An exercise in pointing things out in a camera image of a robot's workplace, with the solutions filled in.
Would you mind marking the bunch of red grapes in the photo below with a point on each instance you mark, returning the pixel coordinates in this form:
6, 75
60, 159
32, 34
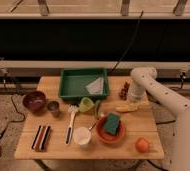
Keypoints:
124, 91

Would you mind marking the white cloth in tray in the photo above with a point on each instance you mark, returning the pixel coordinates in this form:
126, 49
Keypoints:
96, 87

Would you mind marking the green sponge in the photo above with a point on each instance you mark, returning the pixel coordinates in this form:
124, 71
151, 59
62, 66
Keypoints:
112, 123

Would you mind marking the wooden table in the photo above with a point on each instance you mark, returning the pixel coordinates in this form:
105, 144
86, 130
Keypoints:
138, 124

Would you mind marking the green plastic tray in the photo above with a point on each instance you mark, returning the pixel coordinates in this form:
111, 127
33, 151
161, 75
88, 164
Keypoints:
73, 83

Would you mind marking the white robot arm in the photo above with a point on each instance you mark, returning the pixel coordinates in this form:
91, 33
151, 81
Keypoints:
144, 80

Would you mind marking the white cup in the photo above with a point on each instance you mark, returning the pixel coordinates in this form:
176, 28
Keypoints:
82, 136

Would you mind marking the green plastic piece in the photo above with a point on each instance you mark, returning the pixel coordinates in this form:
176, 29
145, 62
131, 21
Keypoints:
96, 109

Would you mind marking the striped eraser block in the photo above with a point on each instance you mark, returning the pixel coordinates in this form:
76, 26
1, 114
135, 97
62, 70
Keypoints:
41, 138

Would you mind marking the dark red bowl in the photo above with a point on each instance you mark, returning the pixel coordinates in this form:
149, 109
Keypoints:
34, 101

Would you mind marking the yellow banana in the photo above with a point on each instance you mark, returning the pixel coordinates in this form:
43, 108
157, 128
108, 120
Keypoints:
126, 108

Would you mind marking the orange fruit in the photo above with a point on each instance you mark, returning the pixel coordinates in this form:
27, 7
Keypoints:
142, 145

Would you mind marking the light green cup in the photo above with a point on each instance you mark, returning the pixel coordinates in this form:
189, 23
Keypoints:
85, 104

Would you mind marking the orange bowl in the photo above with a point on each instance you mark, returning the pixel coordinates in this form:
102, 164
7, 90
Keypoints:
108, 138

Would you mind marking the small metal cup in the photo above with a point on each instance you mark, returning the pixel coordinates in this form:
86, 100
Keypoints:
53, 108

